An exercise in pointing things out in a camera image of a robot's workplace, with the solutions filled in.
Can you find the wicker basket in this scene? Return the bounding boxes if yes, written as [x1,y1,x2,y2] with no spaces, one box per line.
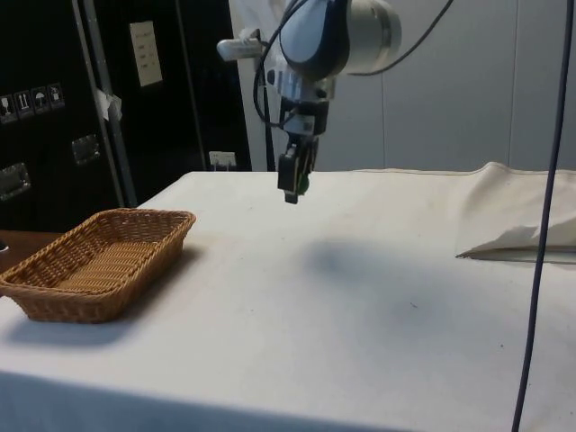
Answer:
[0,207,198,325]

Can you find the black cable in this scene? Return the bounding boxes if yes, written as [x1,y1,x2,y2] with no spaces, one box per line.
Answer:
[510,0,574,432]
[252,0,312,131]
[350,0,456,77]

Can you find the pale lockers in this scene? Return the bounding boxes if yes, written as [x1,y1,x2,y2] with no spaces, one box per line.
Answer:
[228,0,576,173]

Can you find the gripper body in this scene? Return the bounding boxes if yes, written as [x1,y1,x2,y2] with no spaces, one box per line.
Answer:
[279,97,332,139]

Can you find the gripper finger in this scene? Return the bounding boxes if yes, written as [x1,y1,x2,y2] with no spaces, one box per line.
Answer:
[276,141,302,205]
[299,136,321,179]

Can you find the black cabinet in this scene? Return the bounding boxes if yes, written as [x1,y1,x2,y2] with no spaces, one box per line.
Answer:
[0,0,254,233]

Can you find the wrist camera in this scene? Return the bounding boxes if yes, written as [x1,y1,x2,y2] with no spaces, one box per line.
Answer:
[216,27,264,63]

